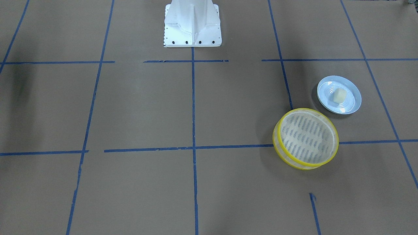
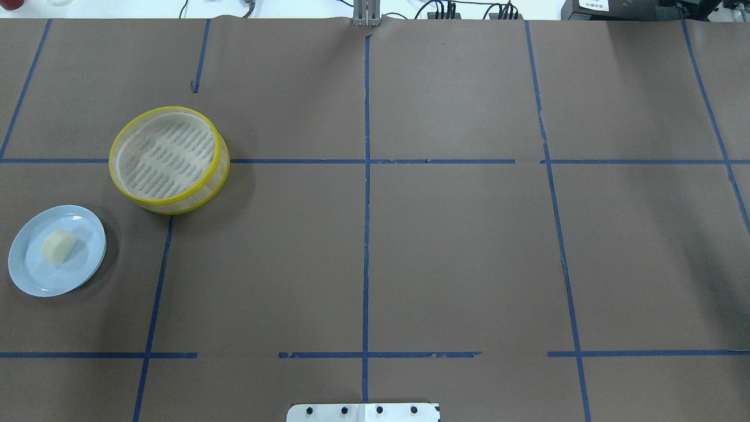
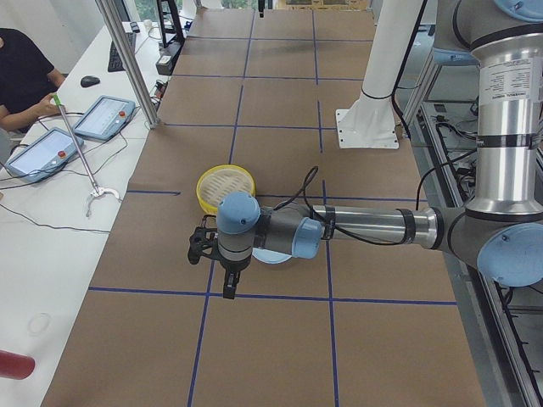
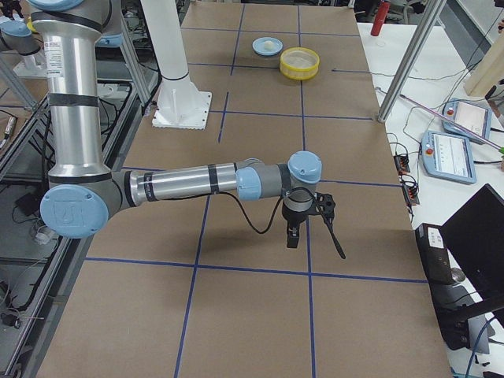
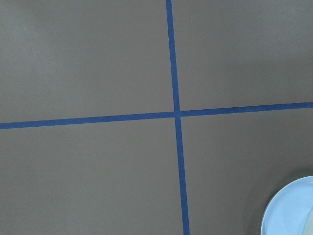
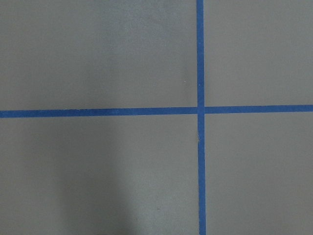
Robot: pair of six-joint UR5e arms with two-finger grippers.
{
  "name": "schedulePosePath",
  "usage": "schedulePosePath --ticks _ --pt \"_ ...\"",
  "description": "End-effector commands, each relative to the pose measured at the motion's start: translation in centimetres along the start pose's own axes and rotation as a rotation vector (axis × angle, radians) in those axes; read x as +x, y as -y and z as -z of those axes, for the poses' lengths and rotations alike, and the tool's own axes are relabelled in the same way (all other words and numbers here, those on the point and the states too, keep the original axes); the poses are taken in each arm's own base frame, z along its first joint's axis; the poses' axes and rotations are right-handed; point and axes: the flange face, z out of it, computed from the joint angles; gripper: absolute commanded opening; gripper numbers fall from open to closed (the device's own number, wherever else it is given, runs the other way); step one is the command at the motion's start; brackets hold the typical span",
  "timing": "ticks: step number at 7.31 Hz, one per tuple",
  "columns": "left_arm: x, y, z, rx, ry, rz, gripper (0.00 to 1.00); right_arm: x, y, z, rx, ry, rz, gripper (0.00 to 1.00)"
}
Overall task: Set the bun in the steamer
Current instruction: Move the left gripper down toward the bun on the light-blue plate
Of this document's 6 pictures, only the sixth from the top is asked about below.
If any blue tape line lengthwise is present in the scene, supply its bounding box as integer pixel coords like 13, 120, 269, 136
196, 0, 206, 235

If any blue tape line crosswise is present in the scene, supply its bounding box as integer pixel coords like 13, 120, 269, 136
0, 105, 313, 118

